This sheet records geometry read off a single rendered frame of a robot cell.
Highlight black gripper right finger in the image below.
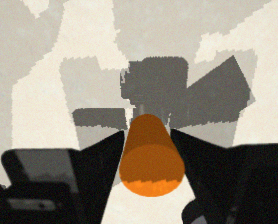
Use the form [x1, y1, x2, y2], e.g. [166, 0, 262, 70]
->
[170, 129, 278, 224]

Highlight orange knob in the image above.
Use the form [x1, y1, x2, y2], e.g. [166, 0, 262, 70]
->
[119, 114, 186, 197]

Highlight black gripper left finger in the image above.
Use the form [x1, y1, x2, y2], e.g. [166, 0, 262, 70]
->
[1, 130, 125, 224]

